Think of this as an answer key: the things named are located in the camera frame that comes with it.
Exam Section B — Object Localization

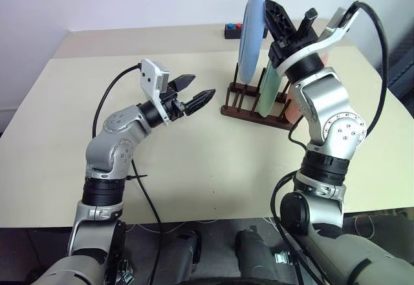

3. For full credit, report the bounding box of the black button box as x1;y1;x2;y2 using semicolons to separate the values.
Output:
224;23;244;40

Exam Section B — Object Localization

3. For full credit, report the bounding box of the wooden dish rack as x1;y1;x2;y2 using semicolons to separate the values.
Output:
220;67;300;132

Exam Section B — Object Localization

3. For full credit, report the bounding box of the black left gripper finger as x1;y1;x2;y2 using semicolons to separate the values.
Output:
184;88;217;117
168;74;197;93

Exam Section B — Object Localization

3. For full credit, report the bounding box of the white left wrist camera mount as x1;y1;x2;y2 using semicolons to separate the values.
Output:
139;58;171;127

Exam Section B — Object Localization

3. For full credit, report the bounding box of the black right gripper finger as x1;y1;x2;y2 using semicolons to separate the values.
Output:
264;0;297;45
298;7;320;37

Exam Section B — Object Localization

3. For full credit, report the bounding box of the blue plate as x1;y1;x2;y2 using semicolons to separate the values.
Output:
237;0;271;84

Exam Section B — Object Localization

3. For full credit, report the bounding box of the green plate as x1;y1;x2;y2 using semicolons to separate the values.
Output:
258;57;286;118

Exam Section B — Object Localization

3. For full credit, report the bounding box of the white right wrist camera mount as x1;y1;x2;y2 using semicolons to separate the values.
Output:
274;6;360;76

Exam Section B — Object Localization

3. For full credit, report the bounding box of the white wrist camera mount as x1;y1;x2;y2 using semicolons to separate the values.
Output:
274;6;360;76
139;58;171;127

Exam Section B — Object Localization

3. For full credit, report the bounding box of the metal caster bracket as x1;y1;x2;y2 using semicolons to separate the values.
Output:
274;250;292;267
117;258;135;283

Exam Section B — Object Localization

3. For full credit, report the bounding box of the pink plate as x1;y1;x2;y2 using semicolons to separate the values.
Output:
283;50;331;125

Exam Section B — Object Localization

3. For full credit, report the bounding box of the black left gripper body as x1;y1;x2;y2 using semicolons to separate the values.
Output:
160;86;189;121

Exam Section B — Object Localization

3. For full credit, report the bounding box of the dark grey rounded shape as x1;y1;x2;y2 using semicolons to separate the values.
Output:
235;228;276;285
159;228;203;283

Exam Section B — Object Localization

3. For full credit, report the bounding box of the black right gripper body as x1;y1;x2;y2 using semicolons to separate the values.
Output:
268;27;320;69

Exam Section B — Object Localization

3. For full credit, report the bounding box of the dark blue striped furniture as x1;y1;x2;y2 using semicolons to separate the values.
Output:
386;28;414;100

